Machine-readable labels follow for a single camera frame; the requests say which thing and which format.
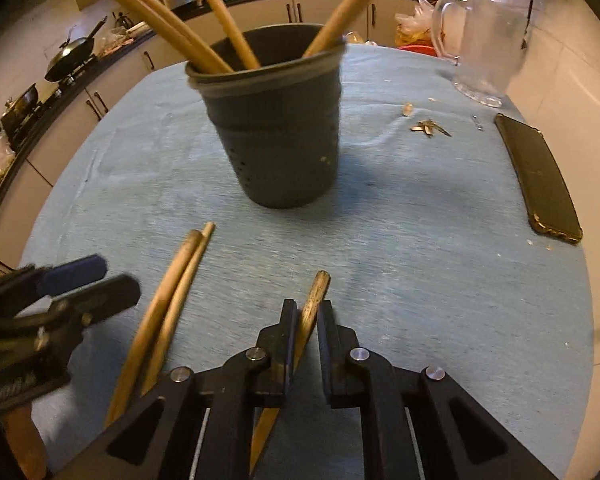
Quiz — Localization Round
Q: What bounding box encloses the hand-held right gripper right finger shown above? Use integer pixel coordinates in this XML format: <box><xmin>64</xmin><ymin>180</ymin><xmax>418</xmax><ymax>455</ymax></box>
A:
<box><xmin>316</xmin><ymin>300</ymin><xmax>557</xmax><ymax>480</ymax></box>

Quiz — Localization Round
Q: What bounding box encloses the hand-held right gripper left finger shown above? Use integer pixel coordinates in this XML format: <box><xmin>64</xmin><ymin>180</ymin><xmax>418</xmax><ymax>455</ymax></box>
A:
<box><xmin>55</xmin><ymin>299</ymin><xmax>299</xmax><ymax>480</ymax></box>

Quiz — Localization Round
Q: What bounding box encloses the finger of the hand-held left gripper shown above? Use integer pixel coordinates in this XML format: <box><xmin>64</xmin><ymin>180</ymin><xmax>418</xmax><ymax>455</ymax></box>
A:
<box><xmin>35</xmin><ymin>253</ymin><xmax>108</xmax><ymax>297</ymax></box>
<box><xmin>51</xmin><ymin>273</ymin><xmax>142</xmax><ymax>331</ymax></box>

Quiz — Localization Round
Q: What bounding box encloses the dark grey utensil cup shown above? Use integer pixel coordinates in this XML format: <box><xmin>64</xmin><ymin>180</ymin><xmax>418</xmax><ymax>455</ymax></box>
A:
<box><xmin>184</xmin><ymin>23</ymin><xmax>349</xmax><ymax>210</ymax></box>

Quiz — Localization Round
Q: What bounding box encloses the person's left forearm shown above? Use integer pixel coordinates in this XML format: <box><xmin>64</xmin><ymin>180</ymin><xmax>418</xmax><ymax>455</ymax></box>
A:
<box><xmin>0</xmin><ymin>400</ymin><xmax>49</xmax><ymax>480</ymax></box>

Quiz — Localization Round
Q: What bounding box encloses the blue tablecloth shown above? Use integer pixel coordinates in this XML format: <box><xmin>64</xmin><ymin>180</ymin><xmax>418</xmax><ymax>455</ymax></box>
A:
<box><xmin>17</xmin><ymin>42</ymin><xmax>596</xmax><ymax>480</ymax></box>

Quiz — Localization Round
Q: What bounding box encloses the black countertop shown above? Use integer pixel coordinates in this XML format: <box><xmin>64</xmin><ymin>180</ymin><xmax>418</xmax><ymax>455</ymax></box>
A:
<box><xmin>0</xmin><ymin>0</ymin><xmax>438</xmax><ymax>241</ymax></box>

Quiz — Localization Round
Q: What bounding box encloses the steel pot with lid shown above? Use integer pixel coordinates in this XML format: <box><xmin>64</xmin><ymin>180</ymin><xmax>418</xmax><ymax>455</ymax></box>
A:
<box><xmin>0</xmin><ymin>84</ymin><xmax>39</xmax><ymax>134</ymax></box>

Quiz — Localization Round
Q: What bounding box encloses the black wok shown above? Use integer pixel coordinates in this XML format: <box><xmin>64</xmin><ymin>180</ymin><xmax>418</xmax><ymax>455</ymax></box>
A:
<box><xmin>43</xmin><ymin>17</ymin><xmax>109</xmax><ymax>84</ymax></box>

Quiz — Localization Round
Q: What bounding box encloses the small bunch of keys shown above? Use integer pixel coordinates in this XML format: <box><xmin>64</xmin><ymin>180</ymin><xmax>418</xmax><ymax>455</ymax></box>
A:
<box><xmin>408</xmin><ymin>118</ymin><xmax>454</xmax><ymax>139</ymax></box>

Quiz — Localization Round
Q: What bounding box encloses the black smartphone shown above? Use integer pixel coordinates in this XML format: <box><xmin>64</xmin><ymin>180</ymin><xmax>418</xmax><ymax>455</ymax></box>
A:
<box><xmin>493</xmin><ymin>112</ymin><xmax>584</xmax><ymax>246</ymax></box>

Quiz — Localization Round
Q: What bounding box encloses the red bucket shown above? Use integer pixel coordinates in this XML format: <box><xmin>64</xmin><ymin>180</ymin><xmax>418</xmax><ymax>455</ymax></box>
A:
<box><xmin>397</xmin><ymin>44</ymin><xmax>439</xmax><ymax>59</ymax></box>

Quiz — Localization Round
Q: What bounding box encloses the yellow plastic bag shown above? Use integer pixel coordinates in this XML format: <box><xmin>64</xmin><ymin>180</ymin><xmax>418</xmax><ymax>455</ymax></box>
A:
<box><xmin>394</xmin><ymin>0</ymin><xmax>439</xmax><ymax>50</ymax></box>

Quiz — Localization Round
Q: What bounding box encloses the clear glass pitcher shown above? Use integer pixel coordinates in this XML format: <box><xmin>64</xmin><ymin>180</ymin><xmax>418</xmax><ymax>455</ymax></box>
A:
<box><xmin>431</xmin><ymin>0</ymin><xmax>532</xmax><ymax>109</ymax></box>

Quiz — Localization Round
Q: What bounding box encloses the black power cable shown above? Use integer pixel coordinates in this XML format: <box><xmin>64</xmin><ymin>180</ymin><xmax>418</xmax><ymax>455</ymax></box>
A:
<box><xmin>521</xmin><ymin>0</ymin><xmax>542</xmax><ymax>51</ymax></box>

